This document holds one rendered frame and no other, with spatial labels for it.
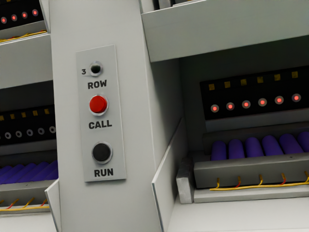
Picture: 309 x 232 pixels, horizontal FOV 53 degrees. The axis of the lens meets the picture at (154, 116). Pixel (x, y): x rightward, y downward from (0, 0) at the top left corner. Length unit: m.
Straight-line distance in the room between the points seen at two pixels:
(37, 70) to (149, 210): 0.18
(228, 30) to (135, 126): 0.12
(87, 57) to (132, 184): 0.12
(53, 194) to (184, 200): 0.12
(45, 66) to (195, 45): 0.15
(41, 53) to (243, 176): 0.24
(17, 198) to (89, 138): 0.15
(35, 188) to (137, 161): 0.15
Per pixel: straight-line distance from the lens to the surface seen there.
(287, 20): 0.29
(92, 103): 0.28
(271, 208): 0.30
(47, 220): 0.35
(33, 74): 0.35
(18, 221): 0.38
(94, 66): 0.29
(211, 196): 0.31
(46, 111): 0.50
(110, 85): 0.28
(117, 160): 0.28
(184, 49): 0.29
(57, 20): 0.33
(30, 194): 0.39
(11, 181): 0.45
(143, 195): 0.27
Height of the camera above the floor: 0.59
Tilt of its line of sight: 7 degrees up
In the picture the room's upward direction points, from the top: 6 degrees counter-clockwise
